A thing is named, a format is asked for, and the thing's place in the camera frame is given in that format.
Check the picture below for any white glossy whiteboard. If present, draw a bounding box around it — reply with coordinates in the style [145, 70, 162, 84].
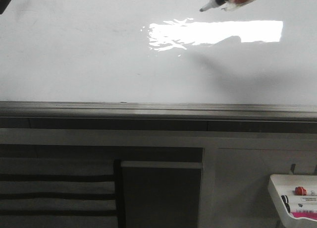
[0, 0, 317, 105]

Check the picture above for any pink whiteboard eraser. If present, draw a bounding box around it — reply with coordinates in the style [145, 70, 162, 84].
[290, 212, 317, 220]

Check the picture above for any black striped grey cloth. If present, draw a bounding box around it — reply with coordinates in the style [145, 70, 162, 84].
[0, 158, 120, 228]

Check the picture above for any dark grey panel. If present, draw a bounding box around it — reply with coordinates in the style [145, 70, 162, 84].
[122, 161, 203, 228]

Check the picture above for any black tray hook left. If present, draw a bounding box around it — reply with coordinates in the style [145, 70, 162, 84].
[289, 164, 296, 175]

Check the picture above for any black capped white marker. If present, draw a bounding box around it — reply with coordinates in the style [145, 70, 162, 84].
[281, 194, 317, 213]

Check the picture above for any red capped marker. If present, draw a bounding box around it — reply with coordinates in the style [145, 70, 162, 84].
[295, 186, 317, 196]

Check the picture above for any white plastic marker tray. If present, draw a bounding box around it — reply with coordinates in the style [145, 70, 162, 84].
[268, 174, 317, 228]

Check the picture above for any grey whiteboard bottom rail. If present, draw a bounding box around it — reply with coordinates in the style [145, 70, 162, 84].
[0, 101, 317, 134]

